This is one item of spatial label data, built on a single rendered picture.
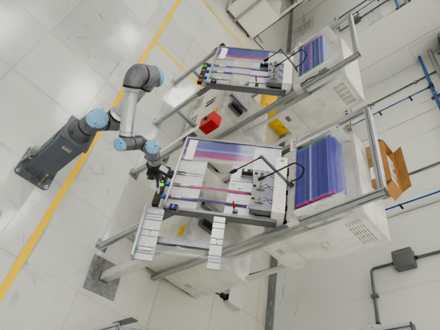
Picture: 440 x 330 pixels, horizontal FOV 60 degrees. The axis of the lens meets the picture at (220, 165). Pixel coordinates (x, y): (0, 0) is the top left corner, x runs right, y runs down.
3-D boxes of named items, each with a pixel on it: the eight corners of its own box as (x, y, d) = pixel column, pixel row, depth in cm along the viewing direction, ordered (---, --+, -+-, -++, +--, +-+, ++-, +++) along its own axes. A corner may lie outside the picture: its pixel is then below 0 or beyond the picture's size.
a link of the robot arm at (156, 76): (93, 119, 238) (141, 58, 209) (112, 119, 250) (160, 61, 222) (101, 135, 235) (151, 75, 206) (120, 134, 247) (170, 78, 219)
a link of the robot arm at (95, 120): (76, 117, 228) (88, 106, 220) (95, 117, 239) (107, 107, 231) (82, 135, 226) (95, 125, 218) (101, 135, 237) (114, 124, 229)
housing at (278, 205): (269, 225, 239) (271, 211, 230) (274, 170, 274) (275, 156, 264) (282, 227, 239) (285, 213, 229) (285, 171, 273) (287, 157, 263)
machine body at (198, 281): (131, 262, 295) (187, 238, 260) (157, 194, 344) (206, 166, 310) (190, 300, 323) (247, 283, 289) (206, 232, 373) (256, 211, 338)
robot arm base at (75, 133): (63, 134, 228) (72, 126, 223) (73, 118, 239) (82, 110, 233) (85, 149, 236) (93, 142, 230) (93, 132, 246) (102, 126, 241)
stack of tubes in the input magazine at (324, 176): (294, 207, 226) (335, 191, 211) (296, 150, 262) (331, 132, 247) (306, 219, 232) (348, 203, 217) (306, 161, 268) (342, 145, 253)
